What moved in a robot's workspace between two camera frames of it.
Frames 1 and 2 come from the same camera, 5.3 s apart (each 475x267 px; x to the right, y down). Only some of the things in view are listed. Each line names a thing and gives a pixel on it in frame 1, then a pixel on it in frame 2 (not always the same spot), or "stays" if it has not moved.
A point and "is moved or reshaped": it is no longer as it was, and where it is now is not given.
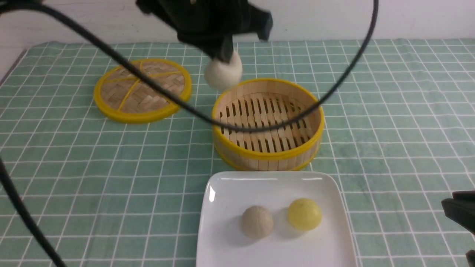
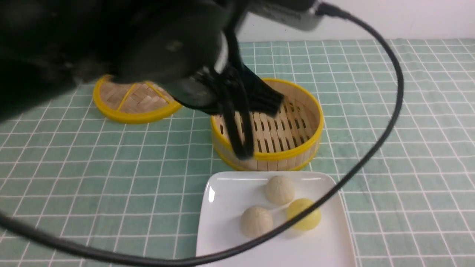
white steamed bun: x=257 y=222 stays
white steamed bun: x=224 y=76 is moved or reshaped
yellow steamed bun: x=304 y=214 stays
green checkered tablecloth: x=399 y=136 stays
